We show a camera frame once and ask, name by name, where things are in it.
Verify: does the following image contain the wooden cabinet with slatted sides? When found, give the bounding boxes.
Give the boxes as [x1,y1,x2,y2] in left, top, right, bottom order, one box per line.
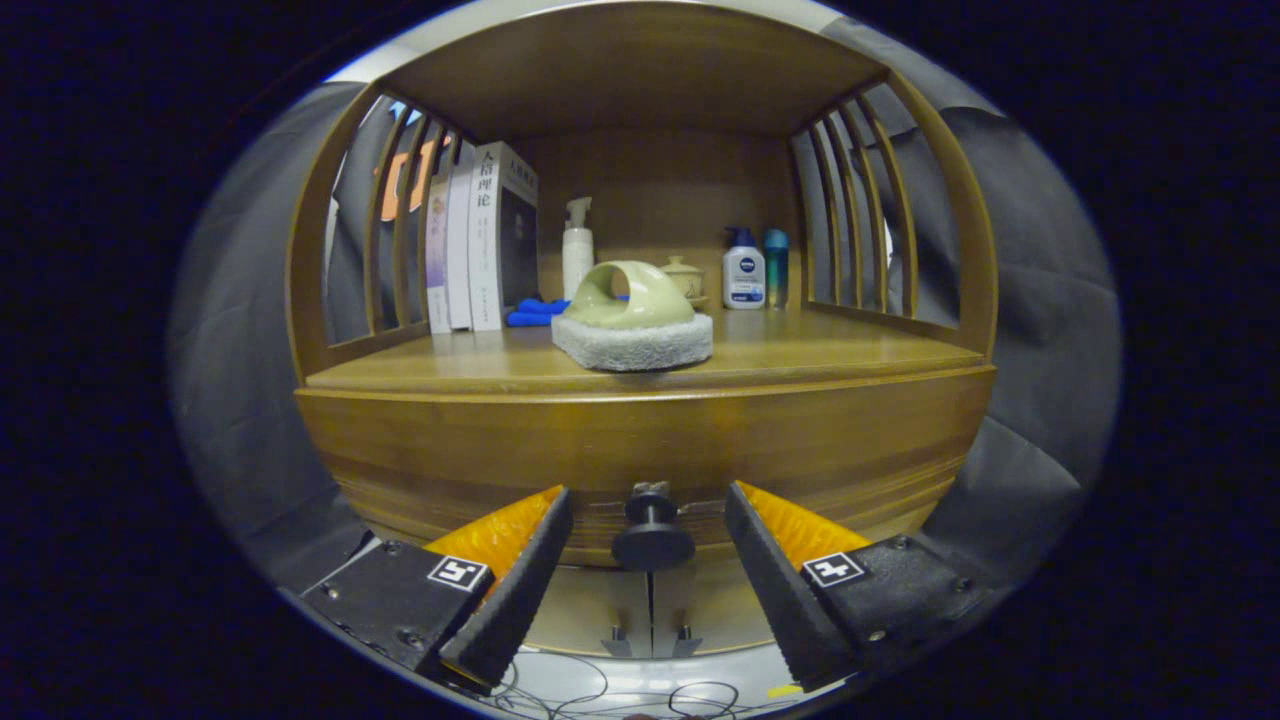
[285,0,999,661]

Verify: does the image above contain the teal bottle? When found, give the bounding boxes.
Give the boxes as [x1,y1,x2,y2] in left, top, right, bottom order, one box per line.
[763,229,790,309]

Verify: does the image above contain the white lotion bottle blue cap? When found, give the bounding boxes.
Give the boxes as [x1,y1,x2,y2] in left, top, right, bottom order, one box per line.
[722,227,767,310]

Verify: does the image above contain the lidded tea cup with saucer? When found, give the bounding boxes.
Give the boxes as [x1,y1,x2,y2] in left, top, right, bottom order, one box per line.
[658,256,707,306]

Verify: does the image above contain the tangled black cables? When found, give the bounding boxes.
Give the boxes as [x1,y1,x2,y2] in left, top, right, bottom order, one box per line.
[495,650,746,719]

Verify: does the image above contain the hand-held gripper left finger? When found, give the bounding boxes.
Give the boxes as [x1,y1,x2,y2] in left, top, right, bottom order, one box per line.
[300,485,575,693]

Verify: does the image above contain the pale purple book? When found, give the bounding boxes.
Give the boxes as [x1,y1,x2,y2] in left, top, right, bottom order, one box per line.
[425,175,453,334]

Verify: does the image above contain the green scrub brush white pad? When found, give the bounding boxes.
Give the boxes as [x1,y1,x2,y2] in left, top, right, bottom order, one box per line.
[551,261,715,373]

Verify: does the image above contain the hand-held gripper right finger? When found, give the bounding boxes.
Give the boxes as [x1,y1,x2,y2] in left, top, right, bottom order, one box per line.
[725,480,991,693]

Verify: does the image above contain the wooden countertop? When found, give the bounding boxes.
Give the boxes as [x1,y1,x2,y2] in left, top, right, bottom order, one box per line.
[305,300,986,396]

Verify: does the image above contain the white book with dark cover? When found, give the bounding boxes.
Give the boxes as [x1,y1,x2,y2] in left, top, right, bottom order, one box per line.
[468,141,541,332]

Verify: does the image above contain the white pump bottle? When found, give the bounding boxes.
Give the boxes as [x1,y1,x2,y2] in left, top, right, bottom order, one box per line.
[562,197,595,301]

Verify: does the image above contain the blue cloth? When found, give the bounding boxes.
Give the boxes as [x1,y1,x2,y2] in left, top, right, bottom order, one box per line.
[506,296,571,328]

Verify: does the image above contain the wooden cabinet door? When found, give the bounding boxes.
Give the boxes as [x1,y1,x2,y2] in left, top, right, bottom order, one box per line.
[650,560,776,656]
[525,565,653,659]

